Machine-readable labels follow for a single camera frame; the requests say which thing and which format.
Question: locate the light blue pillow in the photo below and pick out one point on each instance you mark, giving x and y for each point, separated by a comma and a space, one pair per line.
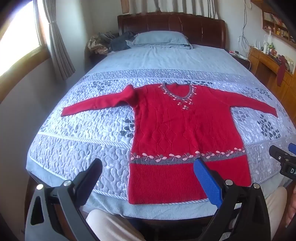
168, 39

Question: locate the dark wooden headboard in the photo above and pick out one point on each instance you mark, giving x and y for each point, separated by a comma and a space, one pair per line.
199, 30

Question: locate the wooden desk cabinet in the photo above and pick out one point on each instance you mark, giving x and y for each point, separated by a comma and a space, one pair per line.
265, 69

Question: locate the grey quilted bedspread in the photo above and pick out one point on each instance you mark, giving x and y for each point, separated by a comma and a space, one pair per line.
148, 126

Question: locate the pile of dark clothes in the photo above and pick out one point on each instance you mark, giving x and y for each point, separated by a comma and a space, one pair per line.
104, 43

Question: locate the grey window curtain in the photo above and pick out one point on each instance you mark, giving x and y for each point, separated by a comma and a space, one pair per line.
62, 64

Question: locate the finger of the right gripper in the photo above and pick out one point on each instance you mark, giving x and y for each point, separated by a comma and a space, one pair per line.
292, 148
278, 153

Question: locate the wooden wall shelf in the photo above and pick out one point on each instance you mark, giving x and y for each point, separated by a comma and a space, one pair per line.
273, 24

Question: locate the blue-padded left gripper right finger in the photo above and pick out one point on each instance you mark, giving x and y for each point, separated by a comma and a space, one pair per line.
207, 181

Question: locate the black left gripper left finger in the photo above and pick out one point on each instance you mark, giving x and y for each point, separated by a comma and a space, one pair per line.
85, 182

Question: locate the light blue bed sheet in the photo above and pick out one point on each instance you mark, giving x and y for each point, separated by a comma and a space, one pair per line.
166, 57

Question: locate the red knit sweater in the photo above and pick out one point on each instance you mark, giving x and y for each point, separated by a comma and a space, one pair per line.
174, 125

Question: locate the person's beige trouser leg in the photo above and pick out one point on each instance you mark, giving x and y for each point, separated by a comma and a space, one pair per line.
111, 227

